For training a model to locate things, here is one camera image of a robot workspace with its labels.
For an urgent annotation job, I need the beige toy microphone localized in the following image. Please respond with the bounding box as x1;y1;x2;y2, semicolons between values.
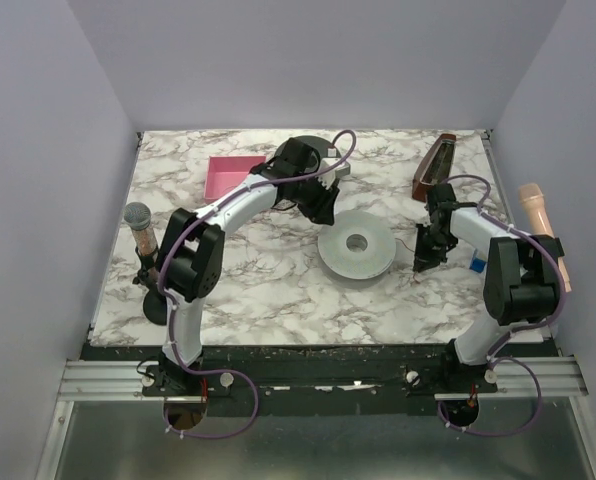
516;183;575;296

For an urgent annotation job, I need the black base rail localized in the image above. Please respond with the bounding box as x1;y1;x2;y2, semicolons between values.
80;344;497;421

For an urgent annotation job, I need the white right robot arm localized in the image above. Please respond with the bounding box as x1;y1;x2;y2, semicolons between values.
413;182;566;367

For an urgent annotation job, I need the blue and white block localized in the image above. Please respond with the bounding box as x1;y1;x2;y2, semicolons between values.
469;250;487;274

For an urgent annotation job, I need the pink plastic box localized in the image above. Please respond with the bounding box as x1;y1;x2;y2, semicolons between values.
204;155;266;204

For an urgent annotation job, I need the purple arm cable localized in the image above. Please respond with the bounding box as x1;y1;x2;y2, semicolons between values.
156;130;357;440
436;174;567;435

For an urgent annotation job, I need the brown wooden metronome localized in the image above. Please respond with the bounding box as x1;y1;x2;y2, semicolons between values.
412;133;457;202

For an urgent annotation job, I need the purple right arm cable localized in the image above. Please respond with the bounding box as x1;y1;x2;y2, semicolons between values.
436;174;567;435

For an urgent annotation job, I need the white perforated cable spool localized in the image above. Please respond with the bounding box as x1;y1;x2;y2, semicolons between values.
317;210;397;281

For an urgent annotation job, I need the glitter toy microphone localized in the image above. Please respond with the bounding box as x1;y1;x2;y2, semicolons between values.
122;202;168;289

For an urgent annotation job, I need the black cable spool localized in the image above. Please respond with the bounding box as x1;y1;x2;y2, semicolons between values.
270;135;341;173

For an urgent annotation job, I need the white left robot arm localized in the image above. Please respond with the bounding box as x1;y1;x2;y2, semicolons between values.
157;136;347;368

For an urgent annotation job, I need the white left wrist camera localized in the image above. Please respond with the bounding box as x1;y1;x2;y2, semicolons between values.
317;146;351;188

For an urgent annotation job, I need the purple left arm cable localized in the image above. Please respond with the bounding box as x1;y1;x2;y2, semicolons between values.
156;130;357;440

